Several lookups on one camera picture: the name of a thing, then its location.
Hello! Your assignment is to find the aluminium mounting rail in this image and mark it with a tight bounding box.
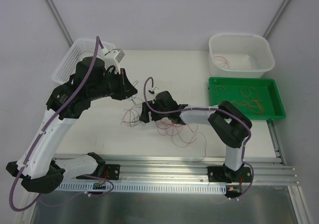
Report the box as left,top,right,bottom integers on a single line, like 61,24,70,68
53,154,300,186

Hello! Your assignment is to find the red wire in tub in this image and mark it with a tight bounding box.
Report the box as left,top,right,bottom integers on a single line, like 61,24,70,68
212,56,230,69

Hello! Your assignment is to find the aluminium frame post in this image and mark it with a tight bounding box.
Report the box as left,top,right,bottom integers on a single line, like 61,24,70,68
44,0,73,47
263,0,292,39

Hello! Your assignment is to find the white perforated plastic basket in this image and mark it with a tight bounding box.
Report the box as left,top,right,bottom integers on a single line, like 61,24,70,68
52,38,116,85

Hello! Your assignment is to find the red wire bundle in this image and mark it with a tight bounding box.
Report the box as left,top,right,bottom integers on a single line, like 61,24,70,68
119,104,208,162

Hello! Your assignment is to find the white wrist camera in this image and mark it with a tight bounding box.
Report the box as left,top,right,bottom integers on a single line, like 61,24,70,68
148,87,159,96
101,47,125,73

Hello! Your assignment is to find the right aluminium frame post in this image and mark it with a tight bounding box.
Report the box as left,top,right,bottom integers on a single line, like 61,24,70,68
263,0,292,39

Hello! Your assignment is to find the left aluminium frame post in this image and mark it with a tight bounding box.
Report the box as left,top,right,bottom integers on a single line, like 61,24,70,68
44,0,73,47

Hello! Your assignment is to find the black wire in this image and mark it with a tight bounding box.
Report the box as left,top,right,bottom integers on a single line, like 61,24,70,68
124,81,145,110

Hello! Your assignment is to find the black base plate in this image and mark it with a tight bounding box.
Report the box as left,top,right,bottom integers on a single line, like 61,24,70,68
207,165,253,183
76,163,121,179

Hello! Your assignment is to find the white plastic tub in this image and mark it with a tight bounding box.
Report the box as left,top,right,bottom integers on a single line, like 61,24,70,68
208,33,275,78

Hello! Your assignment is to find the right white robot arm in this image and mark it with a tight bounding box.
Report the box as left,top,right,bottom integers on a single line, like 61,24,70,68
139,91,252,183

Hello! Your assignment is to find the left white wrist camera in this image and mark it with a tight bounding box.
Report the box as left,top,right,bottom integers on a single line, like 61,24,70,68
101,47,125,73

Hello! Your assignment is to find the purple cable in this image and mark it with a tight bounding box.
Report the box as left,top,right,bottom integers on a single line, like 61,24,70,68
144,77,255,170
9,36,105,212

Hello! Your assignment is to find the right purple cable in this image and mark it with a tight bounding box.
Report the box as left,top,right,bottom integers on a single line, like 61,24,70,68
144,77,255,170

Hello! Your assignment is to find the green plastic tray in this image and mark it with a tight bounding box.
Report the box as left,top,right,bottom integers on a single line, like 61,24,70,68
209,77,286,120

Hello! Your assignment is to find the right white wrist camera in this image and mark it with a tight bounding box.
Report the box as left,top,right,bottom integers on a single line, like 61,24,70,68
148,87,159,96

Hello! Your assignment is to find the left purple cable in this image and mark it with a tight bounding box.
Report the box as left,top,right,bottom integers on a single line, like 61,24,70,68
9,36,105,212

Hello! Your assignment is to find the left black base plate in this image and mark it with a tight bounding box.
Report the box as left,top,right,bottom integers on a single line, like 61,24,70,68
76,163,121,179

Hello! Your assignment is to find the white slotted cable duct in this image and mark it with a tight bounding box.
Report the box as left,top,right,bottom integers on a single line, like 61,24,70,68
56,181,226,195

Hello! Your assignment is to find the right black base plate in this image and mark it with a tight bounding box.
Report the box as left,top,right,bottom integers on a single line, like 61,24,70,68
207,165,253,183

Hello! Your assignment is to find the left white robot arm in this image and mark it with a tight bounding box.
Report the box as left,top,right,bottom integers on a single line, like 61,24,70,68
6,57,138,194

